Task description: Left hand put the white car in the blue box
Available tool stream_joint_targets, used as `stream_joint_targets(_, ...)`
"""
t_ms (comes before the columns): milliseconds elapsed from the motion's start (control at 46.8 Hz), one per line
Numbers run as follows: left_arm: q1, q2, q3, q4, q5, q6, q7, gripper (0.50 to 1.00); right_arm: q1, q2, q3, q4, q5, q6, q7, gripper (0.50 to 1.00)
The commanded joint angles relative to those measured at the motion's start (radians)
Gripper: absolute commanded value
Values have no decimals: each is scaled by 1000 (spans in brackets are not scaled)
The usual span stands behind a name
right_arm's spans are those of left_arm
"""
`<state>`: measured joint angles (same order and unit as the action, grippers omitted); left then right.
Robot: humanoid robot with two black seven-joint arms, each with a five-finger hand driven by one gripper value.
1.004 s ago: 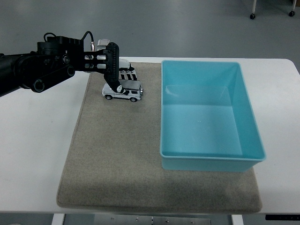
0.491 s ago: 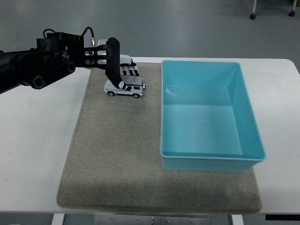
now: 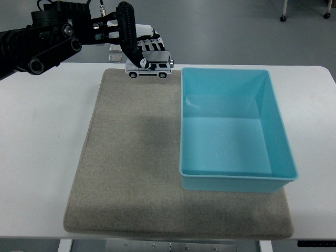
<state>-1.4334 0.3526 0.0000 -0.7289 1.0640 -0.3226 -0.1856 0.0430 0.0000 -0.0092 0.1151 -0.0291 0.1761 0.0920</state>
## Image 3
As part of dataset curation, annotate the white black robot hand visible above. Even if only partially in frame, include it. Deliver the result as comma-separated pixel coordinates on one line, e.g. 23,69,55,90
106,1,167,70

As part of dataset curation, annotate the white toy car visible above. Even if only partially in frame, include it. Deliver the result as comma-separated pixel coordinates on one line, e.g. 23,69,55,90
124,50,175,79

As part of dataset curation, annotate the light blue plastic box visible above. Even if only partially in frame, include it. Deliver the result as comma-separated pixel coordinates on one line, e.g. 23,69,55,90
179,67,299,194

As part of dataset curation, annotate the grey felt mat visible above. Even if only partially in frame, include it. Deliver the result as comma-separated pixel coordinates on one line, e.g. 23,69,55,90
62,68,295,240

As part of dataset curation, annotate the white cart leg with caster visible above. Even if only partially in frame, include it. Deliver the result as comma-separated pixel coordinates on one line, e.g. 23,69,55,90
323,0,332,19
279,0,288,23

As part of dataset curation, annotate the grey metal plate with screws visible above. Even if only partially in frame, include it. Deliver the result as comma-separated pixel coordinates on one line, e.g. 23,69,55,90
104,240,237,252

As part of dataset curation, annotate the white table leg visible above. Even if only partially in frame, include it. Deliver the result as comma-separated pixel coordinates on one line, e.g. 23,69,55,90
258,240,274,252
57,239,73,252

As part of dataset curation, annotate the black table control panel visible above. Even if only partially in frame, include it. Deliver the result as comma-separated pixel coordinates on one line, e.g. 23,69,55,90
297,240,336,248

